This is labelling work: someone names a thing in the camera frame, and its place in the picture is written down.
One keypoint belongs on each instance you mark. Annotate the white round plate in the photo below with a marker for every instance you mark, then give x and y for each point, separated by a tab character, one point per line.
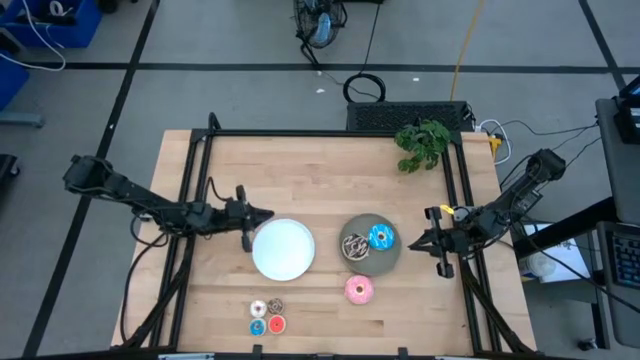
283	250

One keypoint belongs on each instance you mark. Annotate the large blue donut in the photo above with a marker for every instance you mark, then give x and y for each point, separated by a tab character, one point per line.
375	244

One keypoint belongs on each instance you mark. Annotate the green leafy plant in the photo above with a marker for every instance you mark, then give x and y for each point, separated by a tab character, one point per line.
422	145

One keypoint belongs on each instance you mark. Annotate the small blue donut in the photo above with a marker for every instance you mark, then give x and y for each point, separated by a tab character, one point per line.
253	327

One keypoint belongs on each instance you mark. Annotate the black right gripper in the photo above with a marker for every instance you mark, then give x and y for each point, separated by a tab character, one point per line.
452	241

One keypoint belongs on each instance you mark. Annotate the large blue bin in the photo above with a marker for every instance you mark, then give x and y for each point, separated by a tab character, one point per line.
85	30

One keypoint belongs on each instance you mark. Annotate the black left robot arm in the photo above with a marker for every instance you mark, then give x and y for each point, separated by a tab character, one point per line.
140	197

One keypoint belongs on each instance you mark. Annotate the grey metal foot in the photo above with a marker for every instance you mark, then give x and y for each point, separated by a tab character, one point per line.
20	119

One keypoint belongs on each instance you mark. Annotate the white paper sheet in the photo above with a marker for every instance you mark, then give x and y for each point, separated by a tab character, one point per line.
565	255

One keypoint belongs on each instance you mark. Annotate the black monitor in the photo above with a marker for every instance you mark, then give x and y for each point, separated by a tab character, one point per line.
629	120

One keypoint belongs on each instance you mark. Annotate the small red donut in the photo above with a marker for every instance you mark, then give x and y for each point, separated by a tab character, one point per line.
272	325

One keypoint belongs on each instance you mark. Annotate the black keyboard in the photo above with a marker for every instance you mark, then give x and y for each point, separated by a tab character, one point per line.
627	260

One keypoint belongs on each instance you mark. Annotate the large chocolate donut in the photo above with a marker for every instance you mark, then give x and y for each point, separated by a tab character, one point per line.
349	252

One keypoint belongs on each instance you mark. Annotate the small chocolate donut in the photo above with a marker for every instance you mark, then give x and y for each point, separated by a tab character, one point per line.
271	306

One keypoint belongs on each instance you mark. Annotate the small white donut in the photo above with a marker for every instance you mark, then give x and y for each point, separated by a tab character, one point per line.
253	309

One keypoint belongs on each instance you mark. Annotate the black floor fan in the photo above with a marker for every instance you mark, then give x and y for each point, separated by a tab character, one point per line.
320	27

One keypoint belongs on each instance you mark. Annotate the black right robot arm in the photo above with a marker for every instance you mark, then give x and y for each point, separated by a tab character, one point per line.
520	192

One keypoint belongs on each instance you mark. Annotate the large pink donut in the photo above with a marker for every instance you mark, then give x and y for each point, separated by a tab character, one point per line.
352	295

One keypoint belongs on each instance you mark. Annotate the black aluminium table frame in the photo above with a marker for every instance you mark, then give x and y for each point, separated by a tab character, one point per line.
300	133

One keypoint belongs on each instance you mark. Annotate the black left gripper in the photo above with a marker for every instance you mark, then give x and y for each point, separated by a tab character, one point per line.
235	216

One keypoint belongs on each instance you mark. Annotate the black perforated computer case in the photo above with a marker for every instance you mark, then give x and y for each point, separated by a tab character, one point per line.
400	116

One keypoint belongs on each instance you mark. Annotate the grey desk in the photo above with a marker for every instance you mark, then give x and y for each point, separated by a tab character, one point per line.
625	175

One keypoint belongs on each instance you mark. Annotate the yellow tag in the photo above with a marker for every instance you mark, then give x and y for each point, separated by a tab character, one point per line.
447	209

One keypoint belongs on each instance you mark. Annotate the grey-green round plate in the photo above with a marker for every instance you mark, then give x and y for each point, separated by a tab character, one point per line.
380	262

